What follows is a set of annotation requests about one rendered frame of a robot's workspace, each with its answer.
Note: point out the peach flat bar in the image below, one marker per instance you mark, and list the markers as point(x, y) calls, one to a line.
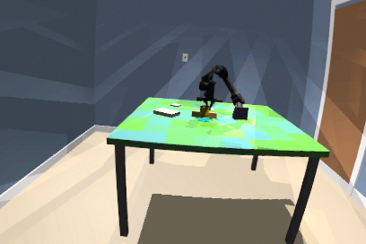
point(197, 114)

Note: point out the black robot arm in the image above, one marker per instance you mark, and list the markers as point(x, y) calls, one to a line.
point(205, 85)

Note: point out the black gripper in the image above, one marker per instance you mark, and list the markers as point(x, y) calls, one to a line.
point(209, 96)

